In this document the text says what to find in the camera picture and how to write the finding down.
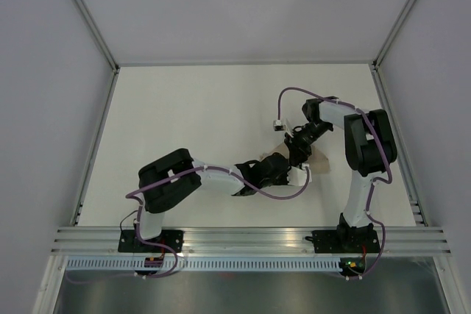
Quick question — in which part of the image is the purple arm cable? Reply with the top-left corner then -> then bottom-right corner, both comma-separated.
276,86 -> 393,282
65,165 -> 314,285

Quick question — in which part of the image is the right aluminium frame post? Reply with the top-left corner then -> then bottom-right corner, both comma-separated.
372,0 -> 419,68

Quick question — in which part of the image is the aluminium mounting rail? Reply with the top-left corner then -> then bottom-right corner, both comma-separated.
50,226 -> 451,257

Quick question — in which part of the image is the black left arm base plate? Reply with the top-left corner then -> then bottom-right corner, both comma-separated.
118,229 -> 184,254

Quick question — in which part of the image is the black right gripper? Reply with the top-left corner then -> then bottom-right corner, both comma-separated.
284,121 -> 332,168

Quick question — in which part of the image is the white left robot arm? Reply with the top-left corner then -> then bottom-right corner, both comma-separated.
126,149 -> 291,252

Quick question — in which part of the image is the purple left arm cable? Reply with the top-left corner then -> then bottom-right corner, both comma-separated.
65,165 -> 314,285

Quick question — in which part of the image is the aluminium frame post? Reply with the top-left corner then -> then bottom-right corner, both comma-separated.
372,0 -> 419,68
71,0 -> 119,73

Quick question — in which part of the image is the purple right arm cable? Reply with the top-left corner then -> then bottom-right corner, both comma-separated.
276,86 -> 393,282

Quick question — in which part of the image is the beige cloth napkin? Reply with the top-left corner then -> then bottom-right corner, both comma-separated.
260,121 -> 330,174

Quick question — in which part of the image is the white slotted cable duct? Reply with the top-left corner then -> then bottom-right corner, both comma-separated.
66,256 -> 341,272

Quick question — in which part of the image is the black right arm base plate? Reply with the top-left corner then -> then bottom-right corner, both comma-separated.
311,227 -> 380,254

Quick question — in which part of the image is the left aluminium frame post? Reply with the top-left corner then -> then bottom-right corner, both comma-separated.
71,0 -> 119,73

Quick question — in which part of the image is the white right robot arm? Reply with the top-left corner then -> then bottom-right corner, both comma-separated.
284,96 -> 397,254

